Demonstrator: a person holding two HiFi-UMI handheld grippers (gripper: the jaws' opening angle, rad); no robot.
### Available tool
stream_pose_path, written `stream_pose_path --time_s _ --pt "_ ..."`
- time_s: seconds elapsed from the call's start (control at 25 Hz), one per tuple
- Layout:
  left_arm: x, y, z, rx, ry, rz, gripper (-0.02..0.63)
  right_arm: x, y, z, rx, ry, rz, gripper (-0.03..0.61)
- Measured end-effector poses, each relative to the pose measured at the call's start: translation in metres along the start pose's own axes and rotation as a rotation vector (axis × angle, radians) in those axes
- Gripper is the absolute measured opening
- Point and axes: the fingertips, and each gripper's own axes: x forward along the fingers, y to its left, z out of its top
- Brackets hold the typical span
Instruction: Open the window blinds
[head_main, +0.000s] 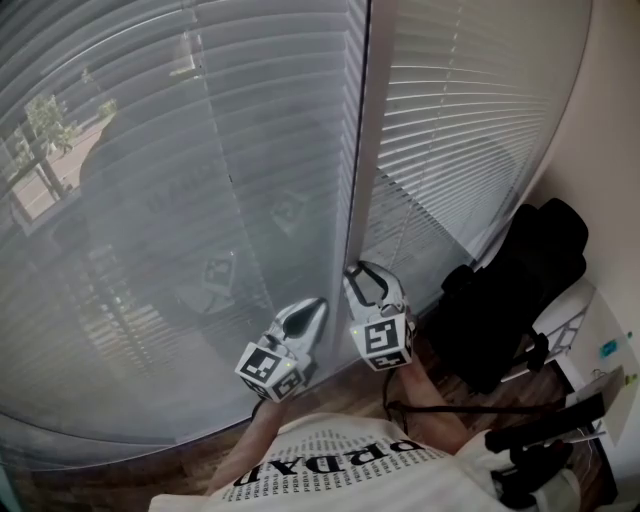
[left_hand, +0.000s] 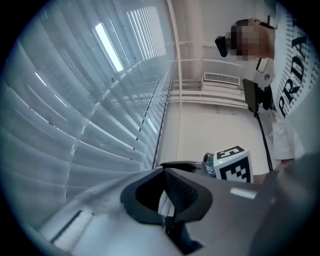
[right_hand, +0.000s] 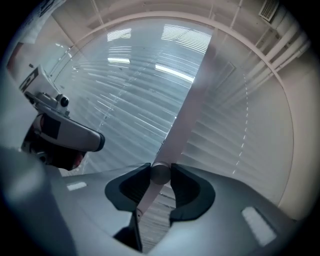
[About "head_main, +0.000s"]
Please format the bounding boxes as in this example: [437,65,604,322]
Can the white window blinds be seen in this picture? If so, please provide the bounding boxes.
[0,0,371,451]
[359,0,594,321]

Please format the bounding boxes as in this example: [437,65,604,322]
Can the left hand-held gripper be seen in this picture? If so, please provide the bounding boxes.
[235,297,329,404]

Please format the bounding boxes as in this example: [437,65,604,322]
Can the person's left forearm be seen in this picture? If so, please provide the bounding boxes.
[204,399,291,496]

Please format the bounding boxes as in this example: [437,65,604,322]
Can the black waist bag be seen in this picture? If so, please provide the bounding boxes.
[484,427,576,506]

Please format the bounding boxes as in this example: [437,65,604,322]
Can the person's right forearm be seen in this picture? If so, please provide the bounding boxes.
[394,362,471,456]

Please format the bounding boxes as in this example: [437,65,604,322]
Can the black office chair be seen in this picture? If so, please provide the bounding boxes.
[424,197,590,396]

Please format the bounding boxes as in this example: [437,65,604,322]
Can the white printed shirt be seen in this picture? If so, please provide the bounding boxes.
[149,412,584,512]

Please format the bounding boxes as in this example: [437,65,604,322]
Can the white desk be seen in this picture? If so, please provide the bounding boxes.
[499,277,640,446]

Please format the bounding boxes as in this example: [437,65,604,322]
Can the clear bottle with blue label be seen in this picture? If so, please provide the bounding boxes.
[598,332,635,359]

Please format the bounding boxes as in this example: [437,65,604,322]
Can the black cable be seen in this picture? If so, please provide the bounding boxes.
[382,369,601,434]

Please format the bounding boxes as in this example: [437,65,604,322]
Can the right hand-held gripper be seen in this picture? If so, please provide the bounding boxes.
[343,261,417,372]

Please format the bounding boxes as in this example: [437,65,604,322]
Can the white window frame post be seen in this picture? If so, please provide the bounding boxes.
[324,0,399,371]

